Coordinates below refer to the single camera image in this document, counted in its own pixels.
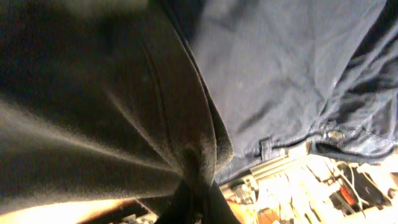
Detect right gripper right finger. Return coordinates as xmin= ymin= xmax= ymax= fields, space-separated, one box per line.
xmin=201 ymin=182 xmax=240 ymax=224

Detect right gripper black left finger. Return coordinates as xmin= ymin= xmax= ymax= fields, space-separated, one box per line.
xmin=155 ymin=181 xmax=195 ymax=224

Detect black t-shirt white lettering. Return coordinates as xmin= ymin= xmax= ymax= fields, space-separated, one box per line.
xmin=1 ymin=1 xmax=233 ymax=213

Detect navy blue shorts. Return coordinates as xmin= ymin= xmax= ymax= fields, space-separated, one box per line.
xmin=167 ymin=0 xmax=397 ymax=184

